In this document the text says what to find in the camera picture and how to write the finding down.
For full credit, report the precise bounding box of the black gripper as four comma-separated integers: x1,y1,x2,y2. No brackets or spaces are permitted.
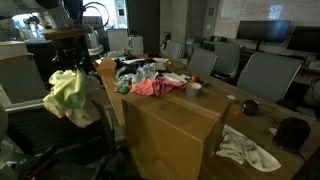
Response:
51,37,90,69

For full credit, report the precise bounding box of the light yellow shirt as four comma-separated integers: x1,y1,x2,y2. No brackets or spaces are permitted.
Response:
43,68,101,111

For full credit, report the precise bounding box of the peach shirt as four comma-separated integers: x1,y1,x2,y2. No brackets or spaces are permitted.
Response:
43,88,110,129

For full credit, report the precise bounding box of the grey office chair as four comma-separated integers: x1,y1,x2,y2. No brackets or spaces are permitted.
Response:
212,41,242,80
187,47,218,76
0,99,118,180
161,39,185,62
236,51,304,104

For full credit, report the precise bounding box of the white rectangular appliance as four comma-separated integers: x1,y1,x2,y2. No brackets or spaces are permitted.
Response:
128,34,145,56
106,29,130,52

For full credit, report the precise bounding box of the crumpled clear plastic bag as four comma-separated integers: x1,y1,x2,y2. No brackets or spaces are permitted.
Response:
115,63,158,88

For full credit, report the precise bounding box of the pink shirt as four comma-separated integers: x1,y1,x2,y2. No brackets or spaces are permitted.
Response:
130,77,187,97

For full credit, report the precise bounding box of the white paper stack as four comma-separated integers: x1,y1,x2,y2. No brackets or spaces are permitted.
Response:
161,72,190,84

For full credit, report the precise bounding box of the white cup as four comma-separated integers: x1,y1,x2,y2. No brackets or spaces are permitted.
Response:
184,81,204,98

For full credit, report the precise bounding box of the large cardboard box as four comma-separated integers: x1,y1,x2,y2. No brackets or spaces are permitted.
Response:
121,88,232,180

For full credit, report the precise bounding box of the black round speaker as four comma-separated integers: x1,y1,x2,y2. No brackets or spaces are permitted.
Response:
241,99,260,117

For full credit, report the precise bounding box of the white stained cloth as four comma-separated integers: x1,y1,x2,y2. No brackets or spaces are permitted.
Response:
215,124,282,173

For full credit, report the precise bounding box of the black computer monitor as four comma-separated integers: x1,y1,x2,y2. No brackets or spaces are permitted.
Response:
235,19,292,51
285,25,320,54

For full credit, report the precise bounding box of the black rounded bag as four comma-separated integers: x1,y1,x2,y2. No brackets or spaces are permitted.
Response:
272,116,312,155

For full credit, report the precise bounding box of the thin black cable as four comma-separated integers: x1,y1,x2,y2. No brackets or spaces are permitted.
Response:
258,103,279,118

